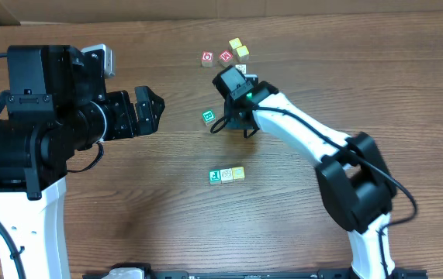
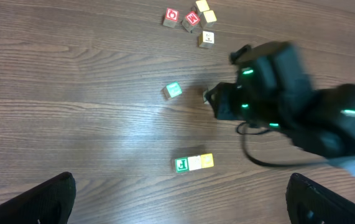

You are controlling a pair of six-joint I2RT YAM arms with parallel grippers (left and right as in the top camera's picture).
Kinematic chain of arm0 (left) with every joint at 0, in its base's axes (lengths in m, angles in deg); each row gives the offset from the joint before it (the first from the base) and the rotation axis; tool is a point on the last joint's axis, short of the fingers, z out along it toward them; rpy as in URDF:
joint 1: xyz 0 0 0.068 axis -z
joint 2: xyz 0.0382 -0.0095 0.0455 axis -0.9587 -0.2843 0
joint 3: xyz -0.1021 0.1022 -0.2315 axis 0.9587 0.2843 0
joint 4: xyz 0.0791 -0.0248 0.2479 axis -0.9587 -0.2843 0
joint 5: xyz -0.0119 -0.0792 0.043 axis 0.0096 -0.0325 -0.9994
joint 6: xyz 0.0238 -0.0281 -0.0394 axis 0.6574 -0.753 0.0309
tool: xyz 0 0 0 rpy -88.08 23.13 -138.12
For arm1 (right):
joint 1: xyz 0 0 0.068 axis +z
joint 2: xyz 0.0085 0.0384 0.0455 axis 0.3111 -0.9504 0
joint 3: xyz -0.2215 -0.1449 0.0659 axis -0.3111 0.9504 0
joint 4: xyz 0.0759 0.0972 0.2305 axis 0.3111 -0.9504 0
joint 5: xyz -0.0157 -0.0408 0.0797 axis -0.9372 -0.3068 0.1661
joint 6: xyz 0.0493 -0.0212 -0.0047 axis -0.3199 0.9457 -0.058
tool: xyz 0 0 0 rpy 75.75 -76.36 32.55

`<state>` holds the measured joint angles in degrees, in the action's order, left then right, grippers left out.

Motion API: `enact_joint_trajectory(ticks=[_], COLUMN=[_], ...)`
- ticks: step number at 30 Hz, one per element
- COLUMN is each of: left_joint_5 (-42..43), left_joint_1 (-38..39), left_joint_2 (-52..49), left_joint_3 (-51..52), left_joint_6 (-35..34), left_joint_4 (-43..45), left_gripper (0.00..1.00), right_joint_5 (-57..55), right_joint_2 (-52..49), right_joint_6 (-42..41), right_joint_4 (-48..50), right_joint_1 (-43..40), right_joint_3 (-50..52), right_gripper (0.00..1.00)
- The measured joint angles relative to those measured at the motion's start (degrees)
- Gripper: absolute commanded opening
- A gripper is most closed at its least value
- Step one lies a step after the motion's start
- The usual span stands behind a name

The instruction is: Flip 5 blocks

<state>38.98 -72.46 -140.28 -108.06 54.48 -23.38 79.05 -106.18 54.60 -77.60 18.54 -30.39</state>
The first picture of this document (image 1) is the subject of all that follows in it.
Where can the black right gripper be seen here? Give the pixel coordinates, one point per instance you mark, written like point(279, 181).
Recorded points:
point(237, 124)

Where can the yellow wooden block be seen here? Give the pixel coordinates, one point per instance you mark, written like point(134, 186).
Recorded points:
point(242, 53)
point(235, 43)

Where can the blue X wooden block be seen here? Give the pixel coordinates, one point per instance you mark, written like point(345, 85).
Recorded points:
point(242, 68)

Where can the red letter M block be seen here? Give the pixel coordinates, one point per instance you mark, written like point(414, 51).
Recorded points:
point(226, 58)

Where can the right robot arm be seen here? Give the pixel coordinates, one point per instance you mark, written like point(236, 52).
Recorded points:
point(355, 184)

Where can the green letter B block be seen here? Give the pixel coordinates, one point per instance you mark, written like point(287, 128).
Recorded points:
point(208, 117)

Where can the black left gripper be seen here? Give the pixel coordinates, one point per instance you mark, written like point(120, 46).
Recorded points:
point(139, 116)

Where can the yellow rear wooden block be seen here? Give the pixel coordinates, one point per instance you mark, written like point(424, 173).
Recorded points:
point(235, 43)

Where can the red apple picture block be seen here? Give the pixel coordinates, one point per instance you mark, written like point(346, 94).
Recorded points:
point(207, 59)

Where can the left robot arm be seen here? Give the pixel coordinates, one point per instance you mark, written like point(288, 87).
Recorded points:
point(56, 105)

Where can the red Y wooden block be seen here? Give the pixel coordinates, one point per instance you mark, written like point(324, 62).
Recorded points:
point(238, 173)

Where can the yellow front wooden block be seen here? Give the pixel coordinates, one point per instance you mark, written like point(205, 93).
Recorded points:
point(242, 53)

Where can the green letter F block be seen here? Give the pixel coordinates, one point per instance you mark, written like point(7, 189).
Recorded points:
point(214, 177)

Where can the plain E pretzel block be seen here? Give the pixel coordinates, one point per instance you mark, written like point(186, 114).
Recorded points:
point(226, 175)

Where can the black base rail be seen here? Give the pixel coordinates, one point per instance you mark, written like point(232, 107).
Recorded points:
point(343, 273)

